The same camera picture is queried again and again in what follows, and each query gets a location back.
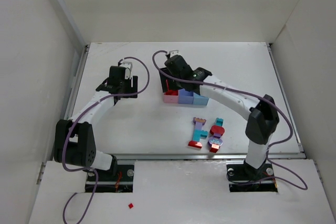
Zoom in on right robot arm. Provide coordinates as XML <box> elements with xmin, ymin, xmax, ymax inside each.
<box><xmin>158</xmin><ymin>51</ymin><xmax>279</xmax><ymax>177</ymax></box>

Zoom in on pink bin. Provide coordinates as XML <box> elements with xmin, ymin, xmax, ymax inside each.
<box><xmin>163</xmin><ymin>93</ymin><xmax>179</xmax><ymax>104</ymax></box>

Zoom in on red legos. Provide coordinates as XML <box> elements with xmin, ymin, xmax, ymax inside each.
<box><xmin>165</xmin><ymin>80</ymin><xmax>179</xmax><ymax>96</ymax></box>

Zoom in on dark blue bin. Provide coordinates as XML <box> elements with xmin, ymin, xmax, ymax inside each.
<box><xmin>178</xmin><ymin>89</ymin><xmax>194</xmax><ymax>104</ymax></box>

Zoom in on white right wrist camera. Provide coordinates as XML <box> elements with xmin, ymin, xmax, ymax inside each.
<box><xmin>165</xmin><ymin>50</ymin><xmax>179</xmax><ymax>59</ymax></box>

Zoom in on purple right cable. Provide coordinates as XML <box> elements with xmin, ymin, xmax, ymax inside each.
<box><xmin>151</xmin><ymin>49</ymin><xmax>308</xmax><ymax>191</ymax></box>

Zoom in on teal red purple lego stack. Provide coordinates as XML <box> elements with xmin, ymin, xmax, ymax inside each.
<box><xmin>207</xmin><ymin>118</ymin><xmax>225</xmax><ymax>153</ymax></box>

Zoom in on aluminium frame rail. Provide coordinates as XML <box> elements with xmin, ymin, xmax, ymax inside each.
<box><xmin>49</xmin><ymin>44</ymin><xmax>90</xmax><ymax>161</ymax></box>

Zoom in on purple teal red lego column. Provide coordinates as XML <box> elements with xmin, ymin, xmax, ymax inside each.
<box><xmin>188</xmin><ymin>117</ymin><xmax>208</xmax><ymax>149</ymax></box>

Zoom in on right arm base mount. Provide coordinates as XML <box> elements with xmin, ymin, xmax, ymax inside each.
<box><xmin>226</xmin><ymin>163</ymin><xmax>278</xmax><ymax>193</ymax></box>

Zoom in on light blue bin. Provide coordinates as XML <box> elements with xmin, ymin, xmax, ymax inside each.
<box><xmin>193</xmin><ymin>93</ymin><xmax>209</xmax><ymax>106</ymax></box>

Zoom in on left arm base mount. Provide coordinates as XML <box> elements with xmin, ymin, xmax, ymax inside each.
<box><xmin>96</xmin><ymin>163</ymin><xmax>135</xmax><ymax>193</ymax></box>

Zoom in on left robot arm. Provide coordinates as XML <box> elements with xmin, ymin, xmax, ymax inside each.
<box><xmin>54</xmin><ymin>62</ymin><xmax>138</xmax><ymax>176</ymax></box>

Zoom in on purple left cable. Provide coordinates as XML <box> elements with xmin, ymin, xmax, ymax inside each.
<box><xmin>61</xmin><ymin>56</ymin><xmax>150</xmax><ymax>224</ymax></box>

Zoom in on purple cable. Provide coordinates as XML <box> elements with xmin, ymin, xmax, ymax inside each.
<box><xmin>61</xmin><ymin>56</ymin><xmax>150</xmax><ymax>224</ymax></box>
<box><xmin>151</xmin><ymin>49</ymin><xmax>308</xmax><ymax>191</ymax></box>

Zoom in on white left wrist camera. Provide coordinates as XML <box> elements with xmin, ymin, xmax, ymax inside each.
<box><xmin>121</xmin><ymin>61</ymin><xmax>133</xmax><ymax>80</ymax></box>

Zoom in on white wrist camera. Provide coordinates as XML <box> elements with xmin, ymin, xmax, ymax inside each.
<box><xmin>121</xmin><ymin>61</ymin><xmax>133</xmax><ymax>80</ymax></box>
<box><xmin>165</xmin><ymin>50</ymin><xmax>179</xmax><ymax>59</ymax></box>

